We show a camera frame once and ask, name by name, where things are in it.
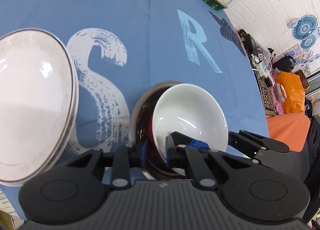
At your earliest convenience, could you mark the red white bowl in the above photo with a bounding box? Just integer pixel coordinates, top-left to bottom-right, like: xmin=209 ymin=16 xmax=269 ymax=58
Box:
xmin=148 ymin=83 xmax=228 ymax=165

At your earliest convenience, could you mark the stainless steel bowl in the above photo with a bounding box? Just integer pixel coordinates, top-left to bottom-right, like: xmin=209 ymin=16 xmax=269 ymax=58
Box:
xmin=129 ymin=81 xmax=185 ymax=180

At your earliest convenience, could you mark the orange plastic bag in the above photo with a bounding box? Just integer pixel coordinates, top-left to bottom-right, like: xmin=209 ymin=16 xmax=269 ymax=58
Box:
xmin=276 ymin=71 xmax=305 ymax=114

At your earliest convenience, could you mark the black patterned cloth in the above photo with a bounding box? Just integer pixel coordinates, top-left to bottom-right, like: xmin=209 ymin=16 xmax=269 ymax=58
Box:
xmin=257 ymin=77 xmax=278 ymax=116

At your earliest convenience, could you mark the white rimmed deep plate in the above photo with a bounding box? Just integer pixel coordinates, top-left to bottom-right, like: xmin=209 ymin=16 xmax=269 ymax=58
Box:
xmin=1 ymin=28 xmax=79 ymax=187

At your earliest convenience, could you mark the orange cloth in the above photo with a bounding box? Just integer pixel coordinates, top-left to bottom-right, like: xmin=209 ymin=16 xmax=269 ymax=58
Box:
xmin=267 ymin=113 xmax=310 ymax=152

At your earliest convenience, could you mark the blue paper fan decoration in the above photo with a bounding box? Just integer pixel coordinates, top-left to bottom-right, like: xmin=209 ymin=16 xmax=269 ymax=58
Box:
xmin=292 ymin=15 xmax=318 ymax=41

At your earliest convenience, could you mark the white power strip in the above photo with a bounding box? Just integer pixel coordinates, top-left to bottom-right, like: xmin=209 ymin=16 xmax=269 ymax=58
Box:
xmin=257 ymin=61 xmax=269 ymax=74

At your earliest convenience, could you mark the blue printed tablecloth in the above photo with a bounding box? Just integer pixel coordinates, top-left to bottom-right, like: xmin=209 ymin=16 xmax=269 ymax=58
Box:
xmin=0 ymin=0 xmax=271 ymax=220

